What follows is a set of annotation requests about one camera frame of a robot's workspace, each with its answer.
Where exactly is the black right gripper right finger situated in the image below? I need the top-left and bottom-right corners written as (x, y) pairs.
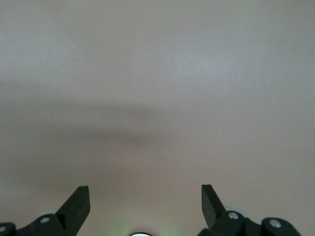
top-left (198, 184), bottom-right (302, 236)

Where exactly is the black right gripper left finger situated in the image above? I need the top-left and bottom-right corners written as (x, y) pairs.
top-left (0, 186), bottom-right (91, 236)

